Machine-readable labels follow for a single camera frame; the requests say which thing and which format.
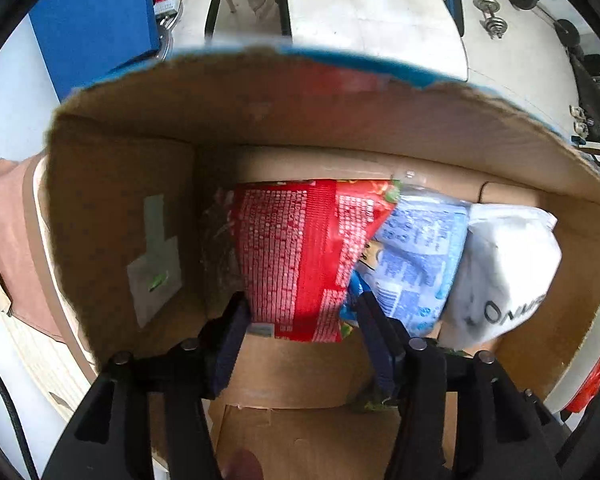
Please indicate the brown cloth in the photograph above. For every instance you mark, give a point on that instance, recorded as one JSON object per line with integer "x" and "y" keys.
{"x": 10, "y": 240}

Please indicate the dumbbell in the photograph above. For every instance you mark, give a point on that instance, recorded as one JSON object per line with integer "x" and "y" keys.
{"x": 491, "y": 14}

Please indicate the red plastic bag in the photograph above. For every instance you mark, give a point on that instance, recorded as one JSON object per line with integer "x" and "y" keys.
{"x": 591, "y": 380}

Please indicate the cardboard box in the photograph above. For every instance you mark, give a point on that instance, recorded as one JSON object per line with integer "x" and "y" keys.
{"x": 130, "y": 170}

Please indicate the white plastic bag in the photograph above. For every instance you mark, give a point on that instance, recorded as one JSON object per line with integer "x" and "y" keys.
{"x": 500, "y": 270}

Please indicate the blue snack bag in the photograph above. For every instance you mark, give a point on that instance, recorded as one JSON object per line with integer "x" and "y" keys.
{"x": 415, "y": 255}

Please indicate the blue cabinet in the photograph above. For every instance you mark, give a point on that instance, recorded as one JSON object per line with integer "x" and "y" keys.
{"x": 95, "y": 15}

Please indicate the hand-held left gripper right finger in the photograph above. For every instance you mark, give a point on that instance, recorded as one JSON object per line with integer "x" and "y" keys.
{"x": 380, "y": 345}

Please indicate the red snack bag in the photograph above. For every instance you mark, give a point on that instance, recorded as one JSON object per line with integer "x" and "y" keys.
{"x": 290, "y": 250}

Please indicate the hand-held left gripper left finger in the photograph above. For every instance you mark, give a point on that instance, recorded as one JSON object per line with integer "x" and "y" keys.
{"x": 228, "y": 345}

